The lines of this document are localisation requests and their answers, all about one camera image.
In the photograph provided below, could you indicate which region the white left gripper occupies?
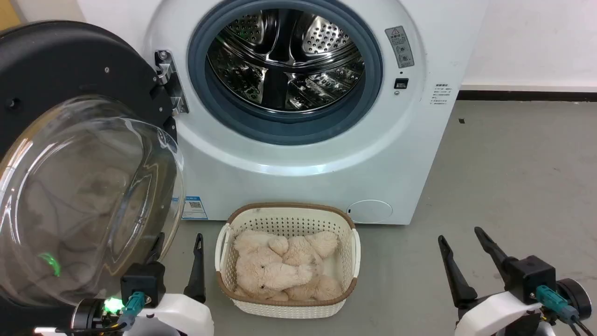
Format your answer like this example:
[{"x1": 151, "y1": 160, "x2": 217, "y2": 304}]
[{"x1": 120, "y1": 232, "x2": 215, "y2": 336}]

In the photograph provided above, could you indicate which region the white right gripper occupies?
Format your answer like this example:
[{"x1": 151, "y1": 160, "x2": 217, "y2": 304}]
[{"x1": 437, "y1": 226, "x2": 557, "y2": 336}]

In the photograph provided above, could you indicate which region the black washer door with glass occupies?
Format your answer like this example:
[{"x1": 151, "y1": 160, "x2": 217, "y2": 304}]
[{"x1": 0, "y1": 20, "x2": 186, "y2": 322}]

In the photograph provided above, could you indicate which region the white front-load washing machine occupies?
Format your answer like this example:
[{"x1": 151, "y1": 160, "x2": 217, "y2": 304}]
[{"x1": 77, "y1": 0, "x2": 489, "y2": 226}]

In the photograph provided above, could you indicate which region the metal door hinge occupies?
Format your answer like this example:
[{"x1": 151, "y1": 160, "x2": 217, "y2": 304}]
[{"x1": 154, "y1": 49, "x2": 189, "y2": 116}]

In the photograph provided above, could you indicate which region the blue energy label sticker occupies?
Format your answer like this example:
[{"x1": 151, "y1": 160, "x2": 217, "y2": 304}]
[{"x1": 181, "y1": 196, "x2": 208, "y2": 221}]

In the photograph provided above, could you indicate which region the beige plush toy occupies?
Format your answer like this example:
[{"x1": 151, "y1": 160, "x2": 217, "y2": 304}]
[{"x1": 232, "y1": 229, "x2": 343, "y2": 302}]

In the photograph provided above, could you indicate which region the white plastic laundry basket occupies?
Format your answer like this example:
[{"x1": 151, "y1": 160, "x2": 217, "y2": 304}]
[{"x1": 215, "y1": 202, "x2": 361, "y2": 319}]

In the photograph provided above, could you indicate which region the round drain filter cover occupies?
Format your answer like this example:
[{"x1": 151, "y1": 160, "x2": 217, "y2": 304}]
[{"x1": 347, "y1": 200, "x2": 393, "y2": 224}]

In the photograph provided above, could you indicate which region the grey warning sticker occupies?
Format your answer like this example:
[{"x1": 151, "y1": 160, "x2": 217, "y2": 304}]
[{"x1": 385, "y1": 26, "x2": 415, "y2": 69}]

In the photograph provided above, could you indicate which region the stainless steel drum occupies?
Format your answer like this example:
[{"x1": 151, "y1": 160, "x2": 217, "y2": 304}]
[{"x1": 207, "y1": 8, "x2": 366, "y2": 113}]

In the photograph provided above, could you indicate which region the teal-plug left gripper cable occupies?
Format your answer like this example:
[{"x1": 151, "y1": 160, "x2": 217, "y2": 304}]
[{"x1": 56, "y1": 291, "x2": 146, "y2": 334}]

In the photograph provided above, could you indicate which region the teal-plug gripper cable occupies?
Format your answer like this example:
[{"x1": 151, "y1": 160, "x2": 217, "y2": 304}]
[
  {"x1": 535, "y1": 285, "x2": 597, "y2": 336},
  {"x1": 56, "y1": 291, "x2": 146, "y2": 334}
]

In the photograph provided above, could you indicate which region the teal-plug right gripper cable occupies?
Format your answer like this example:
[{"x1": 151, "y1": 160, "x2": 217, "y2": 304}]
[{"x1": 535, "y1": 285, "x2": 597, "y2": 336}]

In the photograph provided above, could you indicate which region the black wall baseboard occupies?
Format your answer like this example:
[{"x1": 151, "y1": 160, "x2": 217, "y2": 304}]
[{"x1": 456, "y1": 90, "x2": 597, "y2": 103}]

